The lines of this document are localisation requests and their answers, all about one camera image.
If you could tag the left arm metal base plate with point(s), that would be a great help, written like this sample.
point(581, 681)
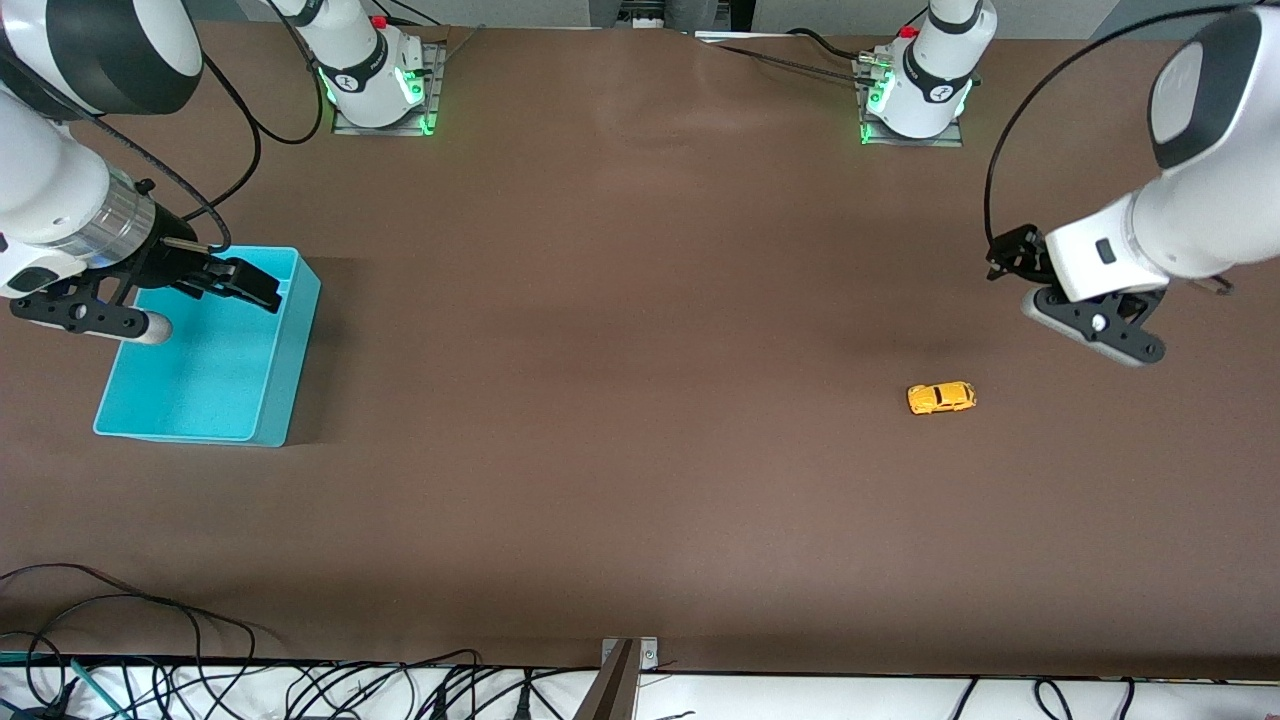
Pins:
point(950, 140)

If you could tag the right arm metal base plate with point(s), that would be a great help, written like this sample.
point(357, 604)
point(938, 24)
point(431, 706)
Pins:
point(432, 100)

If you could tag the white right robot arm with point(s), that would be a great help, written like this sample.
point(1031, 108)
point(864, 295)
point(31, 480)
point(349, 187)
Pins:
point(45, 190)

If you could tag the white ledge board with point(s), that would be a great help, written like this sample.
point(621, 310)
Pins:
point(800, 700)

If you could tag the grey metal post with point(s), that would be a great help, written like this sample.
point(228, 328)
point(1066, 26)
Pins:
point(612, 695)

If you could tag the silver metal bracket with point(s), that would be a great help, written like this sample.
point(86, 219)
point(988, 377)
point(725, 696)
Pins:
point(648, 655)

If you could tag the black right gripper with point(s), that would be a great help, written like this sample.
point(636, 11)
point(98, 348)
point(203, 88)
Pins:
point(175, 263)

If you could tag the yellow toy beetle car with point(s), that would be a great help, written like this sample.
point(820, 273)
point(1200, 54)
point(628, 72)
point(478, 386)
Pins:
point(940, 398)

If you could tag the teal plastic bin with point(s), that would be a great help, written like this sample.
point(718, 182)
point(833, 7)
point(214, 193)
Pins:
point(210, 380)

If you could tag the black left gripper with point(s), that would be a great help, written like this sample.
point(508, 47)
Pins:
point(1021, 250)

